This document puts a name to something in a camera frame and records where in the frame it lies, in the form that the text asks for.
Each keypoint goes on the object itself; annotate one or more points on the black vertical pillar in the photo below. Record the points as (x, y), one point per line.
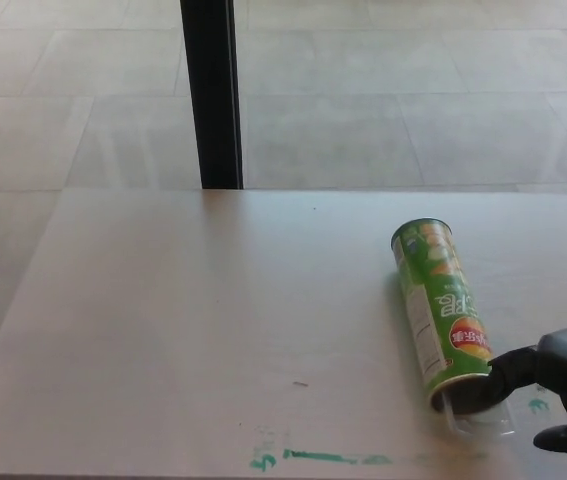
(213, 95)

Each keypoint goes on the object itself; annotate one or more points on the green chips can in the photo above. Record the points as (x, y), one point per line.
(433, 305)

